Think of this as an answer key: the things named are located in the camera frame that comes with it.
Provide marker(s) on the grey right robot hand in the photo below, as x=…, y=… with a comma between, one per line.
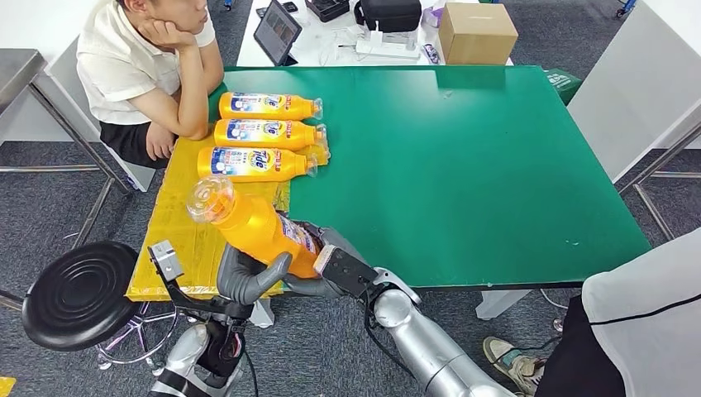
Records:
x=328, y=257

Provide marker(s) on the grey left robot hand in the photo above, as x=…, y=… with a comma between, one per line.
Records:
x=241, y=279

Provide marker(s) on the orange detergent bottle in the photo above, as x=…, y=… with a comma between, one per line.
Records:
x=252, y=222
x=268, y=106
x=268, y=133
x=252, y=163

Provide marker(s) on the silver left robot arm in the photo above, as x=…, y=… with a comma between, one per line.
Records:
x=191, y=356

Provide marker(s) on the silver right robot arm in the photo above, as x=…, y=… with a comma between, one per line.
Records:
x=427, y=345

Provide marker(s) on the yellow taped cardboard sheet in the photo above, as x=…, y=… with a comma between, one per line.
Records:
x=181, y=230

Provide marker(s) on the black round stool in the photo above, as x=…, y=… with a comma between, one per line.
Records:
x=79, y=296

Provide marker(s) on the white desk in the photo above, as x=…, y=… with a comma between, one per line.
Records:
x=326, y=50

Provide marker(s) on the grey sports shoe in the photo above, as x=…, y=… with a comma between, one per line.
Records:
x=512, y=364

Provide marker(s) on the white power strip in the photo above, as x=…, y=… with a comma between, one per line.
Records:
x=386, y=50

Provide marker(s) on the small printed wrapper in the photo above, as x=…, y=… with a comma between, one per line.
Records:
x=431, y=54

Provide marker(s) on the black tablet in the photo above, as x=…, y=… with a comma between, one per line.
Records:
x=276, y=32

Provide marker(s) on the person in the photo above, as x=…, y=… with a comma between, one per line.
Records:
x=137, y=60
x=646, y=329

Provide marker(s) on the black plastic tray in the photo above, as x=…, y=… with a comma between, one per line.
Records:
x=327, y=8

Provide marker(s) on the black carry bag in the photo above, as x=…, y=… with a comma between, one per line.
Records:
x=389, y=13

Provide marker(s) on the black phone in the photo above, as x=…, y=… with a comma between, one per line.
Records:
x=290, y=7

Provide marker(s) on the purple packet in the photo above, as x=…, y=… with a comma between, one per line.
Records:
x=431, y=16

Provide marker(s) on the brown cardboard box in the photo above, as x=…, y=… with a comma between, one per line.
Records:
x=476, y=38

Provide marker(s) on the green bag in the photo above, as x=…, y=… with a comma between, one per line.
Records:
x=563, y=84

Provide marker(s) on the white table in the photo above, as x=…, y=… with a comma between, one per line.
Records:
x=641, y=77
x=33, y=27

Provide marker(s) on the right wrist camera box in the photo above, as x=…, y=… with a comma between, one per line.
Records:
x=342, y=268

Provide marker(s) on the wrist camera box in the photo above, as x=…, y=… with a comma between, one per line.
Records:
x=342, y=268
x=167, y=260

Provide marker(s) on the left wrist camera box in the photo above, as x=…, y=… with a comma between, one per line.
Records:
x=167, y=260

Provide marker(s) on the steel frame table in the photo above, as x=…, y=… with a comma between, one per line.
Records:
x=19, y=68
x=660, y=164

